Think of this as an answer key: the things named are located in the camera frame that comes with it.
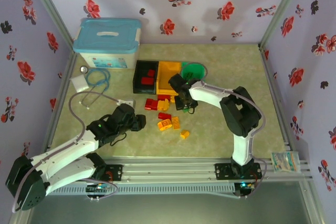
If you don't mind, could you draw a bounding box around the yellow plastic bin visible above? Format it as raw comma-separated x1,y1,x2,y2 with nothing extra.
156,60,184,97

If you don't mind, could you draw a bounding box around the green plastic bin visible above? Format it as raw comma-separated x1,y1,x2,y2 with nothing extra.
180,61,207,82

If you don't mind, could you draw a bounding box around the black plastic bin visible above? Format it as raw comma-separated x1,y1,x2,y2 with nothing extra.
132,60,160,95

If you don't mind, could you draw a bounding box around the long yellow lego brick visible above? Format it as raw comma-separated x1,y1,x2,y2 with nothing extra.
171,116,182,130

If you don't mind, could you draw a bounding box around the blue stethoscope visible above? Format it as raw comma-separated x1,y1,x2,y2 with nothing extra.
79,65,111,110

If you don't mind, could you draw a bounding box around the small circuit board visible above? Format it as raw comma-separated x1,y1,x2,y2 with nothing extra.
236,182,257,197
86,184,111,196

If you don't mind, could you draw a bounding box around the blue lidded storage box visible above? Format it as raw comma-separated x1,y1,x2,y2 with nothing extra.
72,18,142,69

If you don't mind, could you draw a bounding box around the clear plastic packet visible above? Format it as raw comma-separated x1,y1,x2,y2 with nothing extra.
271,151,300,174

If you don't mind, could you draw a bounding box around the aluminium front rail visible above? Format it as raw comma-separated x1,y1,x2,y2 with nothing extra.
28,157,313,183

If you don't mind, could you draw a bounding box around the left arm grey cable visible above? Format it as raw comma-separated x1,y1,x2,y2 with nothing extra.
12,91,137,213

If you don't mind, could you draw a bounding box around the aluminium side rail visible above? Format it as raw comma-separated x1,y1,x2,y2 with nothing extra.
44,50,77,154
259,45,292,153

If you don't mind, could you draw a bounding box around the grey slotted cable duct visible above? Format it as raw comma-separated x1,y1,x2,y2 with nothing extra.
35,183,236,196

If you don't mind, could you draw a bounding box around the aluminium frame post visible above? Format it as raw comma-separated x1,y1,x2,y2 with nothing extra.
258,0,308,49
23,0,77,51

